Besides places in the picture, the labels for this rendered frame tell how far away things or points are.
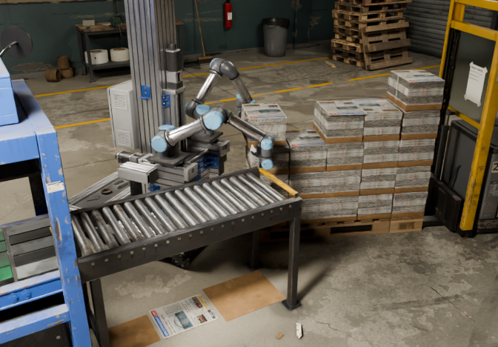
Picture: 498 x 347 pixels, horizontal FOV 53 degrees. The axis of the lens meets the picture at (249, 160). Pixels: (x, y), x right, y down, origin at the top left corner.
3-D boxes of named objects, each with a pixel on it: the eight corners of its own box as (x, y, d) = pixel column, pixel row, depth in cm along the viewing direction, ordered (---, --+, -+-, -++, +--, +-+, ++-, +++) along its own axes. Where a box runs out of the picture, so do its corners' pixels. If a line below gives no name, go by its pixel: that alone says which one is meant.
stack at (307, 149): (244, 219, 435) (244, 130, 401) (373, 210, 449) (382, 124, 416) (251, 244, 400) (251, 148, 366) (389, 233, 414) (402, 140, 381)
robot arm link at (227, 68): (236, 59, 389) (260, 104, 420) (227, 57, 396) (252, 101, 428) (226, 69, 385) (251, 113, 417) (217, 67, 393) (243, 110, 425)
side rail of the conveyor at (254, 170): (256, 182, 349) (256, 166, 345) (259, 184, 345) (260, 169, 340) (57, 232, 288) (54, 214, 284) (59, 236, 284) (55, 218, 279)
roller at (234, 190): (225, 184, 331) (226, 176, 329) (261, 214, 294) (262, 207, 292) (218, 184, 329) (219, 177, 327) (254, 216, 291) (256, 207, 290)
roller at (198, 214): (180, 194, 316) (180, 187, 314) (213, 228, 279) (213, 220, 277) (173, 196, 314) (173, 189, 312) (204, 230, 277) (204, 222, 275)
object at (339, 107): (316, 101, 396) (316, 100, 396) (350, 100, 400) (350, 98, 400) (328, 116, 363) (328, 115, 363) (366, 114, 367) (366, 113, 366)
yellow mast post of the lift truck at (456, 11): (421, 188, 468) (450, -7, 398) (430, 188, 470) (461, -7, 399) (425, 193, 460) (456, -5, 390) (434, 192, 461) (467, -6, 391)
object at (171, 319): (200, 293, 343) (199, 293, 342) (218, 319, 320) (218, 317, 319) (148, 312, 326) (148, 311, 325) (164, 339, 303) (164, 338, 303)
